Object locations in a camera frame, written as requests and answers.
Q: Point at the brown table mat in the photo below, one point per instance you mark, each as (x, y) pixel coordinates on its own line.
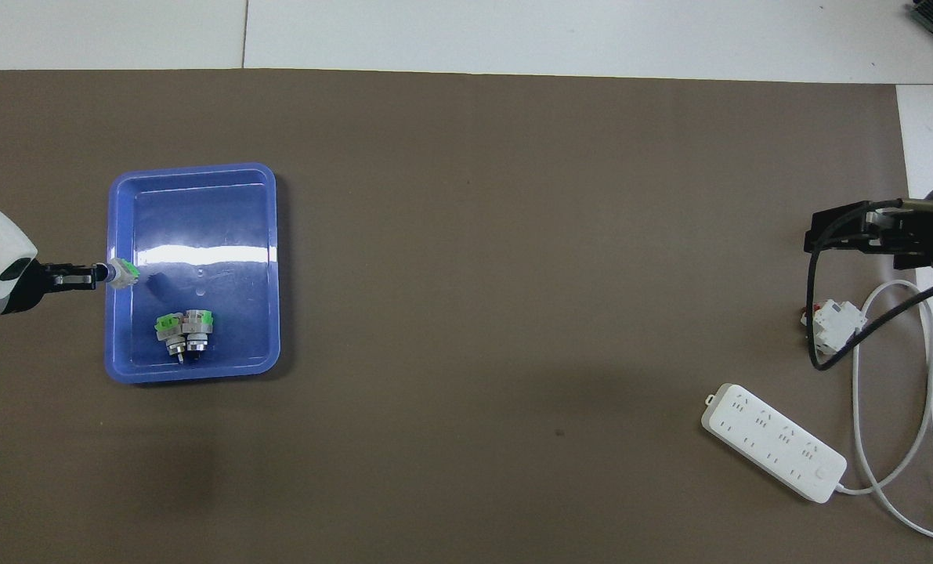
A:
(466, 235)

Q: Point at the blue plastic tray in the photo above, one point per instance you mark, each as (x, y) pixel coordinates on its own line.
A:
(215, 298)

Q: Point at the white red circuit breaker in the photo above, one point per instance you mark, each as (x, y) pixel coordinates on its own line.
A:
(836, 325)

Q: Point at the white orange selector switch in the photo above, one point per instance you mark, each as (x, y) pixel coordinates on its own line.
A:
(125, 273)

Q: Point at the white power strip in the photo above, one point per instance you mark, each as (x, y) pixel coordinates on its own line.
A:
(772, 439)

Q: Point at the green capped selector switch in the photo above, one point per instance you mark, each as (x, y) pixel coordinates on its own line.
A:
(170, 329)
(198, 327)

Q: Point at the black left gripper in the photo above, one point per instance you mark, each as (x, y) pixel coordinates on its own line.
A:
(23, 286)

